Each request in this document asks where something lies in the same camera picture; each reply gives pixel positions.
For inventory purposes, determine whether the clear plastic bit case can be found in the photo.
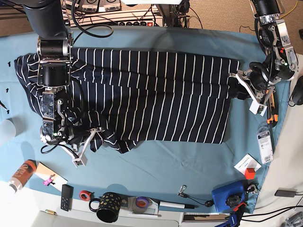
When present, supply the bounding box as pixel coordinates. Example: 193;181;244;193
257;126;274;164

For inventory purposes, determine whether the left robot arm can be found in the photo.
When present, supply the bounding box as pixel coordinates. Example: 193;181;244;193
229;0;298;115

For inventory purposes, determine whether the black computer mouse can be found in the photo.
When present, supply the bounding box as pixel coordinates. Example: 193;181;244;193
292;76;303;105

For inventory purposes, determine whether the white black marker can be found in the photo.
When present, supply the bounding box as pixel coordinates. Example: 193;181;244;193
159;201;198;210

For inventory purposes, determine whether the black power strip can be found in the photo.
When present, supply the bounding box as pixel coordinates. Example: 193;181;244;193
109;21;160;26

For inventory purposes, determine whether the teal table cloth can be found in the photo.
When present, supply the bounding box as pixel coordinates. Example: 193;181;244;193
0;26;295;215

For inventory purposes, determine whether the carabiner with black lanyard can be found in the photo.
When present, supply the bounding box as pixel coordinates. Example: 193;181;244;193
178;184;214;208

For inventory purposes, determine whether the small orange cube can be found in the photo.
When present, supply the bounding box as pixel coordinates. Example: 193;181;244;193
244;168;256;180

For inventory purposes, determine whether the navy white striped t-shirt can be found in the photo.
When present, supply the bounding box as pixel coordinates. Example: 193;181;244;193
13;47;241;155

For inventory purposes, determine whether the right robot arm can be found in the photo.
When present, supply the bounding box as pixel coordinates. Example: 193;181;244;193
20;0;101;166

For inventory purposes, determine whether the blue black bar clamp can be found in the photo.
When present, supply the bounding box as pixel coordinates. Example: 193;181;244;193
216;202;247;227

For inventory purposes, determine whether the white paper card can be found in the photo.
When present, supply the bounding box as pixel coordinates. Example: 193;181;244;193
234;154;261;175

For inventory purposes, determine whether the red tape roll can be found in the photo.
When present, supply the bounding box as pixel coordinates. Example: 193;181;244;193
79;190;92;201

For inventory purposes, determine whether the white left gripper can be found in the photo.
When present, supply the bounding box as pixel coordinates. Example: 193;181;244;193
228;70;276;116

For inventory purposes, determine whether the black knob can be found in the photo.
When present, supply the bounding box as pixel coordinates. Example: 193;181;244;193
225;194;241;208

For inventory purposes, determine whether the blue plastic box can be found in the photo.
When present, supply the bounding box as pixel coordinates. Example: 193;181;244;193
212;181;246;212

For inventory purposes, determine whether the black mug yellow pattern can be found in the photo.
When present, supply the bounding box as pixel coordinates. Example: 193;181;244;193
89;192;122;223

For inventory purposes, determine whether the orange black utility knife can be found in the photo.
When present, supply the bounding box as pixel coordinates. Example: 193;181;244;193
267;92;279;128

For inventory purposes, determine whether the orange brown bottle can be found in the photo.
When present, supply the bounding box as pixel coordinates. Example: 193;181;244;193
9;159;37;193

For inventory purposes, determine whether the black remote control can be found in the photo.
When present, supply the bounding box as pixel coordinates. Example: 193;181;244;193
60;184;73;212

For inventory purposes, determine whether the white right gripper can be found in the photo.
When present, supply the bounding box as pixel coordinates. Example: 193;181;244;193
60;127;104;167

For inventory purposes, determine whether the black power adapter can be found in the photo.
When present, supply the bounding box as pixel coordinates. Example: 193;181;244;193
275;188;297;198

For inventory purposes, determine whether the purple tape roll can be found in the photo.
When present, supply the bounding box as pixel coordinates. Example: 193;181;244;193
135;196;149;209

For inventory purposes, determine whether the translucent white cup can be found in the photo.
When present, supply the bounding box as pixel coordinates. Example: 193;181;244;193
0;119;16;146

